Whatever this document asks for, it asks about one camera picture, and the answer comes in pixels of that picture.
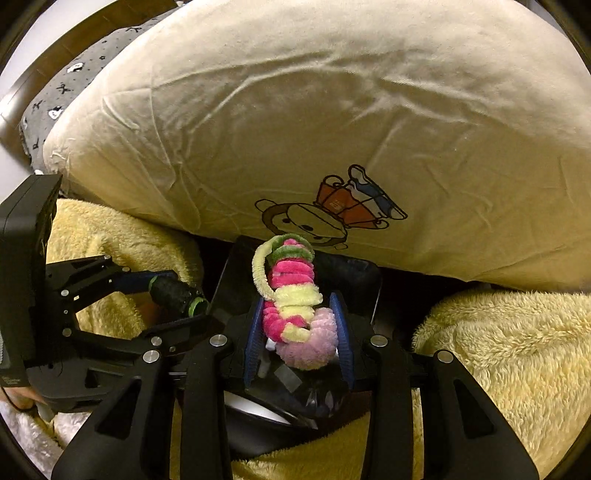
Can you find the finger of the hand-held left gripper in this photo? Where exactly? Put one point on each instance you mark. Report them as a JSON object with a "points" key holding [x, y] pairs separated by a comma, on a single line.
{"points": [[101, 277], [175, 334]]}

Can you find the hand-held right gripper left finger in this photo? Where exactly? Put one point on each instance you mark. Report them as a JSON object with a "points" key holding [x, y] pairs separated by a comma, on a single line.
{"points": [[253, 341]]}

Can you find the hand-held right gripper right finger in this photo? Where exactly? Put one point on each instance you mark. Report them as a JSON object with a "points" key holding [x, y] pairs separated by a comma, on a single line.
{"points": [[342, 337]]}

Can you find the black cylinder with green rims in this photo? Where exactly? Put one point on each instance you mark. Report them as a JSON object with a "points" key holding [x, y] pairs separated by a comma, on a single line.
{"points": [[175, 293]]}

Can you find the black trash bin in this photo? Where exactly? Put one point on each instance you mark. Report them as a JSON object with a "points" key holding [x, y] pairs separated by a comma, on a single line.
{"points": [[360, 286]]}

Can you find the colourful chenille plush toy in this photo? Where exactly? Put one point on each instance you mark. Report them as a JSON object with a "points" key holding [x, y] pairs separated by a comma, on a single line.
{"points": [[295, 300]]}

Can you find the person's left hand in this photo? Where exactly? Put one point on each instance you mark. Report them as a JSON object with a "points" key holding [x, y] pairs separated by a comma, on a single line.
{"points": [[18, 398]]}

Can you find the white fluffy cloth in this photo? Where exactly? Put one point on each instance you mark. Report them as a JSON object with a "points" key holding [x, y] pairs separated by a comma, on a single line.
{"points": [[27, 438]]}

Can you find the yellow fluffy blanket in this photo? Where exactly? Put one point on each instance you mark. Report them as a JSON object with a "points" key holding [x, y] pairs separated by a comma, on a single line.
{"points": [[508, 350]]}

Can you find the grey printed blanket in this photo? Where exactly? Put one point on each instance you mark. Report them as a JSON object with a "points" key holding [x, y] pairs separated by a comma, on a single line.
{"points": [[78, 74]]}

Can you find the cream printed duvet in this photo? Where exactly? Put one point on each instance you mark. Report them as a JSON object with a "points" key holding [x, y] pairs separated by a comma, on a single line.
{"points": [[323, 115]]}

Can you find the wooden headboard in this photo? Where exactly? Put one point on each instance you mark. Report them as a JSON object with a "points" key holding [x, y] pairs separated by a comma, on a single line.
{"points": [[83, 39]]}

